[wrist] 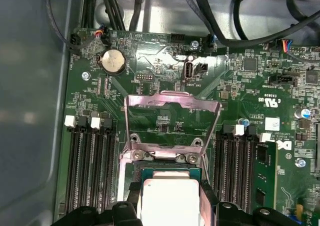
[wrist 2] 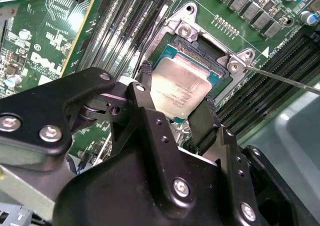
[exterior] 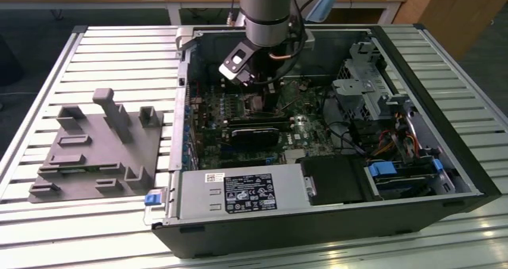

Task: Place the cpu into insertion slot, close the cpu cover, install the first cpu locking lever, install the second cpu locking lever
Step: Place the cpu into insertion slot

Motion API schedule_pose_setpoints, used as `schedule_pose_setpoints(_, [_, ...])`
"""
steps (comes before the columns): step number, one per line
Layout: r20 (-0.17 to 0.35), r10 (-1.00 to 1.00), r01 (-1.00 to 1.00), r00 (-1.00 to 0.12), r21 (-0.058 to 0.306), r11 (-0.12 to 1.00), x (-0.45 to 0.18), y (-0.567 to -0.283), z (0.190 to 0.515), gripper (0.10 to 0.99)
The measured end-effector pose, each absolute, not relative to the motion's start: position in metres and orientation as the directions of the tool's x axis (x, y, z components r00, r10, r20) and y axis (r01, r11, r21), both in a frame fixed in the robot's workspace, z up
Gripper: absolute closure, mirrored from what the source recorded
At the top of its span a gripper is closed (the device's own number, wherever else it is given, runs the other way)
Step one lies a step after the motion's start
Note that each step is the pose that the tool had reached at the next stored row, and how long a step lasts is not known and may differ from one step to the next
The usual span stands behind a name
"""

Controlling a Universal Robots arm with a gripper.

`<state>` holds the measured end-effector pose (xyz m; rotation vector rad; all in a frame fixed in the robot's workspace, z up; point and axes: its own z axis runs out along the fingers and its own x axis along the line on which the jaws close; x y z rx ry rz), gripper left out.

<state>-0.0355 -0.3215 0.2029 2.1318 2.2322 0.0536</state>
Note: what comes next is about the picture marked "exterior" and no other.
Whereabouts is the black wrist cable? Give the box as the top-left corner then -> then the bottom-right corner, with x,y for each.
253,0 -> 309,84

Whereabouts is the blue case latch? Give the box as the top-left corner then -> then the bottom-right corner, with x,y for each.
144,191 -> 165,206

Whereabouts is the black drive bay cover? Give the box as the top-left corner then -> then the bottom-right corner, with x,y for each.
297,155 -> 382,207

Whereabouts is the white wrist camera black mount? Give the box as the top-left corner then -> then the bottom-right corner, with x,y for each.
217,41 -> 260,87

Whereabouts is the black graphics card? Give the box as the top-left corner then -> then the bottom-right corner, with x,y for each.
228,127 -> 281,151

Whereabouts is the cable with metal plug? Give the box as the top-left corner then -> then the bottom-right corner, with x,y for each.
226,0 -> 240,26

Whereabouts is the metal socket cover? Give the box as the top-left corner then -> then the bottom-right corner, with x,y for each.
284,82 -> 312,115

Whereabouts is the grey case latch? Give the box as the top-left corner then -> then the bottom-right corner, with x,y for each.
173,27 -> 204,52

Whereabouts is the grey power supply unit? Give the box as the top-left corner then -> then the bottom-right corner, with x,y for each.
173,163 -> 313,219

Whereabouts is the wooden cabinet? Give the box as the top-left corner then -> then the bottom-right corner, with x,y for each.
390,0 -> 508,62

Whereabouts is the silver CPU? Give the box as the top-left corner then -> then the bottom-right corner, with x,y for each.
246,95 -> 265,111

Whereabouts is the green motherboard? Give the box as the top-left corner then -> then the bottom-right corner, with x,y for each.
185,78 -> 338,170

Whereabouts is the CPU socket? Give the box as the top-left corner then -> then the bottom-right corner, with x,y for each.
240,93 -> 278,116

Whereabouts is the silver chipset heatsink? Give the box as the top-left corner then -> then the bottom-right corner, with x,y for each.
284,149 -> 309,163

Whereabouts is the grey parts rack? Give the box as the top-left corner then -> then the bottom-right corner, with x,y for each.
28,87 -> 165,204

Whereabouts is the black cable bundle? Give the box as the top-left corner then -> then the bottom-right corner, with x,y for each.
322,118 -> 368,157

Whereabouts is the copper coloured cable loop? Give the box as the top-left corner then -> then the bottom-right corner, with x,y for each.
268,51 -> 297,61

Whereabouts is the metal drive cage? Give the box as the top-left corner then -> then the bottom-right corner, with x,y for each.
330,41 -> 412,123

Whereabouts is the coloured power wire bundle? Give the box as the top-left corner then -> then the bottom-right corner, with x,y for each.
372,132 -> 422,157

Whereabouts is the black PC case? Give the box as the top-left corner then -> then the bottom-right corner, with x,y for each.
149,24 -> 501,259

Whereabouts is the blue disk carrier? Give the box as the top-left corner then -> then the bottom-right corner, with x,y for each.
366,159 -> 398,180

